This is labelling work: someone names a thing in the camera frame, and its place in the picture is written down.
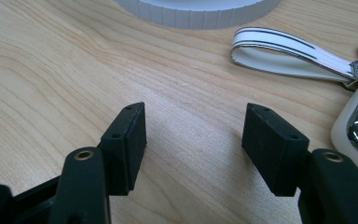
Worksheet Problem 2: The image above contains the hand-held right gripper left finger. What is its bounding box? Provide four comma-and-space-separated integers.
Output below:
48, 102, 147, 224

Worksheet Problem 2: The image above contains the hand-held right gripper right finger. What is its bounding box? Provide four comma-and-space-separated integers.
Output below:
241, 103, 358, 224

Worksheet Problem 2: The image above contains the white ribbed round container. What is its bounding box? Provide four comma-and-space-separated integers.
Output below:
113, 0, 282, 31

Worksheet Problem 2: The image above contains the white car key with strap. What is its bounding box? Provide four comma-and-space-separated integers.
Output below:
230, 26, 358, 183

